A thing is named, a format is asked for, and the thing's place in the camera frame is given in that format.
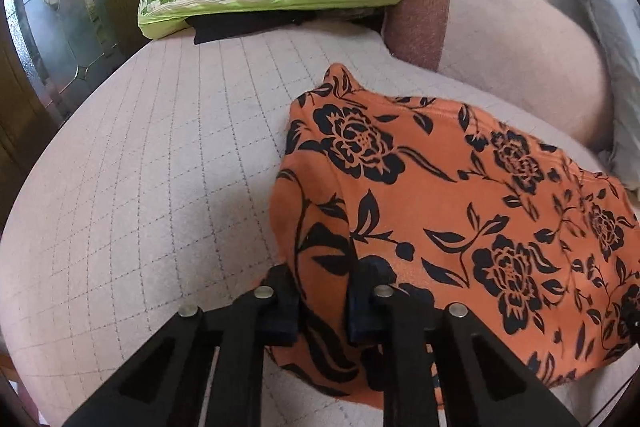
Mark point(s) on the orange floral blouse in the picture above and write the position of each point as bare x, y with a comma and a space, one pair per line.
450, 207

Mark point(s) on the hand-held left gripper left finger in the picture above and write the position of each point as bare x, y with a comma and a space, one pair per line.
280, 327

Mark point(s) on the black folded cloth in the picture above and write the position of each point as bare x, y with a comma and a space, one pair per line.
225, 27

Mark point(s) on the pink bolster cushion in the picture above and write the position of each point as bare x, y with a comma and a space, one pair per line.
500, 42

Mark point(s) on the grey-blue pillow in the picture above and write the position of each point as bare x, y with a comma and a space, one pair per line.
615, 57

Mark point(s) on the wooden door with stained glass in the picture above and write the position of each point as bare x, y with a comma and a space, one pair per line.
55, 32

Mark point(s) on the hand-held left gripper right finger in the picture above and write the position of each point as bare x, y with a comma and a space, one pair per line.
362, 317

